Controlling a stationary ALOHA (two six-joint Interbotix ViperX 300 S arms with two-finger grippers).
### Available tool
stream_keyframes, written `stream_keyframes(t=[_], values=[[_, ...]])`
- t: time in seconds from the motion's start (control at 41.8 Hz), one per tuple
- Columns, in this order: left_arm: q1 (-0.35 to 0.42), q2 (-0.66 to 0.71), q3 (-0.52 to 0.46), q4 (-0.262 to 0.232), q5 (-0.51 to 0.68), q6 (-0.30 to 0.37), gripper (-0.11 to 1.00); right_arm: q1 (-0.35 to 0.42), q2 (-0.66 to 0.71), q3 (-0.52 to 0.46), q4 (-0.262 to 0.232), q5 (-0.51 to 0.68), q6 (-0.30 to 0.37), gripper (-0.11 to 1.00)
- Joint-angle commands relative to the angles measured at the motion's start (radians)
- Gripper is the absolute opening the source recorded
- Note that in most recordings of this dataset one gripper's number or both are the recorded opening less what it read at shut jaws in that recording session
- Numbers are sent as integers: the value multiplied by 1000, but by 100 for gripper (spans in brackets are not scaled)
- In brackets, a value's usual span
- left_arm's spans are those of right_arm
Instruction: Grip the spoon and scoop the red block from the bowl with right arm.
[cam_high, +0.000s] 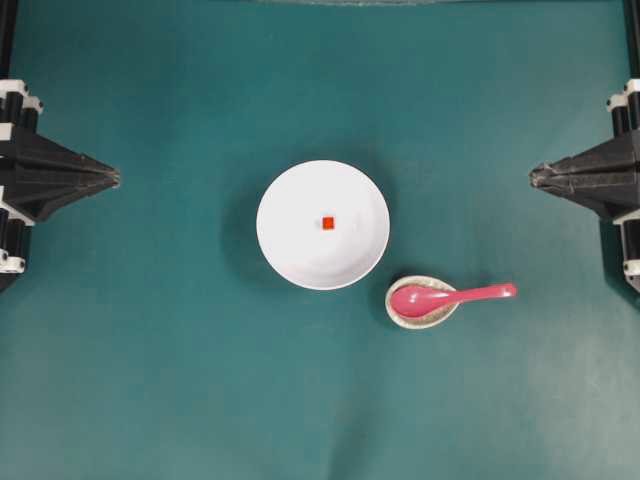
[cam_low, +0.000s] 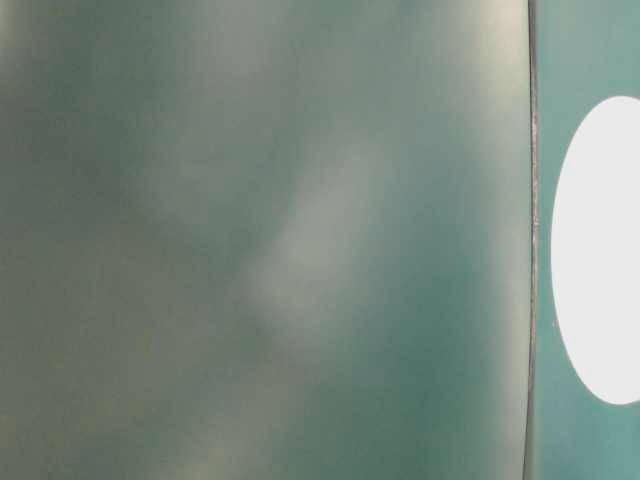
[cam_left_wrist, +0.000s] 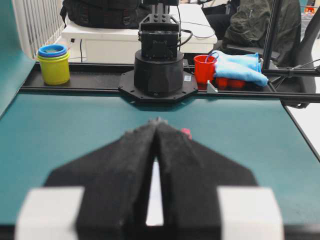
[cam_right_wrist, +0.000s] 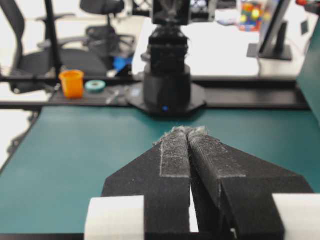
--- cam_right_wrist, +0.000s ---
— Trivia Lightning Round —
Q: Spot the orange plastic cup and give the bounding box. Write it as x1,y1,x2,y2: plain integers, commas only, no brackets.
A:
59,69,84,99

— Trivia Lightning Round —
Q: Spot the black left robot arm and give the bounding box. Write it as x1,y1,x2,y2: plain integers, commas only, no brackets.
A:
84,0,193,240

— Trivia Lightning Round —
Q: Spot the black rear office chair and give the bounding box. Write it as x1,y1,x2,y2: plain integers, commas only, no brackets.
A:
37,0,136,58

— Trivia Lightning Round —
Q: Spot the black metal frame rail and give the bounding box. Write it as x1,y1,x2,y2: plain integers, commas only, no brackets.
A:
0,76,310,111

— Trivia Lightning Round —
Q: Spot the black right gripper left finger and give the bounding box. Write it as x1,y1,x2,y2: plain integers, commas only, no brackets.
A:
84,125,195,240

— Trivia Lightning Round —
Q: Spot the black office chair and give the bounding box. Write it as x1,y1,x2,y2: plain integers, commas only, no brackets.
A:
37,0,136,58
0,0,108,78

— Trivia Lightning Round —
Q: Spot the teal tape roll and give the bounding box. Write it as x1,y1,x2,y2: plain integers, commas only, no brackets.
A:
84,80,106,94

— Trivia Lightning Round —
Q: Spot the colourful toy container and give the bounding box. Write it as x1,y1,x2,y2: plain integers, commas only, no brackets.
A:
237,0,271,32

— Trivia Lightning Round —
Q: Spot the black monitor stand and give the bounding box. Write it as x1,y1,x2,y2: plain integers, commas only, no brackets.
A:
247,0,292,61

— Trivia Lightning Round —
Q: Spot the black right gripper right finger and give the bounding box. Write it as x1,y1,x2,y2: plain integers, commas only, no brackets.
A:
187,127,313,240

